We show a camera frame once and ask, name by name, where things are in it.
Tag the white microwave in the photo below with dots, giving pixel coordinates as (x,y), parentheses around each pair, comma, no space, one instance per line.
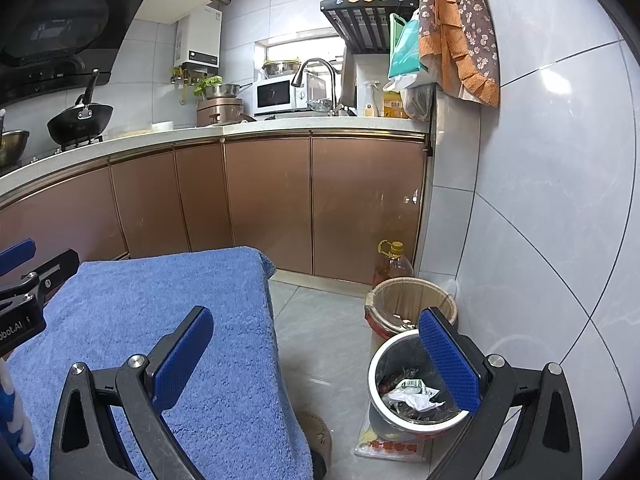
(277,95)

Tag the black gas stove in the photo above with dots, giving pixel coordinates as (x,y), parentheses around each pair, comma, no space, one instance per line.
(75,145)

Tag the yellow capped oil bottle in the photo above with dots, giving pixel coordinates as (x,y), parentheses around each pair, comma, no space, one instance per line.
(392,265)

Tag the copper kitchen cabinet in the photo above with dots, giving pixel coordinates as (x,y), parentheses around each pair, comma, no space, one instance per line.
(265,200)

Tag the blue towel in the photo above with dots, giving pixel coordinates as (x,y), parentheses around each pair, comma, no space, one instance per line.
(150,290)

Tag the white water heater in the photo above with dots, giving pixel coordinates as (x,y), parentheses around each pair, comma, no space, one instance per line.
(197,40)

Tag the steel faucet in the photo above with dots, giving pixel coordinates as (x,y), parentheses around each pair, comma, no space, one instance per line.
(332,85)

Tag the white rimmed steel bin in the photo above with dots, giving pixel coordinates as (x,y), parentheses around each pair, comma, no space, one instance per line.
(400,355)

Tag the person's left hand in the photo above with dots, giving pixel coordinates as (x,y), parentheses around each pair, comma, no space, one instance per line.
(10,410)

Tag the brass wok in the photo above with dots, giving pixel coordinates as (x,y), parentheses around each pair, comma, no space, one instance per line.
(12,142)

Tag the black wok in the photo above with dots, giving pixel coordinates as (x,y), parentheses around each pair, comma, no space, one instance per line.
(80,121)

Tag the white spray bottle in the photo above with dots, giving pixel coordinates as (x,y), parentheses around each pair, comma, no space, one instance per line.
(370,102)

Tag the black range hood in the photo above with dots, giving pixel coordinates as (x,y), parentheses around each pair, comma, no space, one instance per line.
(55,30)

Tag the yellow detergent bottle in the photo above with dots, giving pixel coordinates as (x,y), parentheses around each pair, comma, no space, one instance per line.
(392,106)

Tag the brown slipper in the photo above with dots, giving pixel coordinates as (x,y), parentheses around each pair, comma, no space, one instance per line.
(315,435)

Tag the steel saucepan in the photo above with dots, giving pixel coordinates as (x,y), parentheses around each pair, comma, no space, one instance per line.
(225,91)

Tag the kitchen window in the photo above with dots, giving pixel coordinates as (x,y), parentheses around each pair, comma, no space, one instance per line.
(285,50)

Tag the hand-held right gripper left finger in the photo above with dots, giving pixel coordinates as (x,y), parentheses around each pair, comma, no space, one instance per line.
(182,355)

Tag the round wooden bin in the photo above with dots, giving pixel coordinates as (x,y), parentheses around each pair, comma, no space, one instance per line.
(400,300)

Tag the teal plastic bag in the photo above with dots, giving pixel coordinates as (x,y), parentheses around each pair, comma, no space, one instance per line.
(405,50)

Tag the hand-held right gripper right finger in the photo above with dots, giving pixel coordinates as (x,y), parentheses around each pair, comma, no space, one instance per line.
(447,360)

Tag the black dish rack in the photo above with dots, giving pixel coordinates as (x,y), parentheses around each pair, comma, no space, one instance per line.
(365,22)

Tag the printed clear plastic bag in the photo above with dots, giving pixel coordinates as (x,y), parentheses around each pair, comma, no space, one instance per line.
(385,446)

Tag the steel bowl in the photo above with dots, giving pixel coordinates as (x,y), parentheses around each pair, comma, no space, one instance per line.
(281,67)

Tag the brass heater pipes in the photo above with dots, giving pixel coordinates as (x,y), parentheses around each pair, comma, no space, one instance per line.
(187,77)

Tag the green leafy vegetable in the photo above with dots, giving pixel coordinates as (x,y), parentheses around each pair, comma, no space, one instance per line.
(207,85)

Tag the small white plastic bag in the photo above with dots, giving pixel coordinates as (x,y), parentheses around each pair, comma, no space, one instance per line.
(397,82)

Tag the orange brown floral apron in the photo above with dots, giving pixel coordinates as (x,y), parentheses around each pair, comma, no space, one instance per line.
(455,25)

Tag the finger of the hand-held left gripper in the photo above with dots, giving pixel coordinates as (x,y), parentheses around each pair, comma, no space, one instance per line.
(57,267)
(15,254)

